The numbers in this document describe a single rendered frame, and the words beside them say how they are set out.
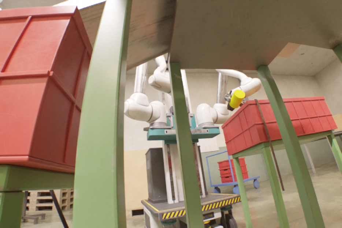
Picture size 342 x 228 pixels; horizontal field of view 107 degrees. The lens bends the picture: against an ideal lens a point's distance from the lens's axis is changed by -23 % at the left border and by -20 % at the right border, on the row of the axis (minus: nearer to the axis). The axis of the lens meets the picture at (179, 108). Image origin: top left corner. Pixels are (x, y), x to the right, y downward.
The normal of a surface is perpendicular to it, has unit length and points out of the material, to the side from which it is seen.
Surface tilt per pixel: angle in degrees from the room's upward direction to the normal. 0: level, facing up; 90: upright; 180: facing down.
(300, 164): 90
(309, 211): 90
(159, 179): 90
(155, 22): 150
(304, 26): 180
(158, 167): 90
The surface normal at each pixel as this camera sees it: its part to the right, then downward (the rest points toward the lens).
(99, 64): 0.14, -0.43
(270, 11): 0.12, 0.90
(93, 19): 0.59, 0.76
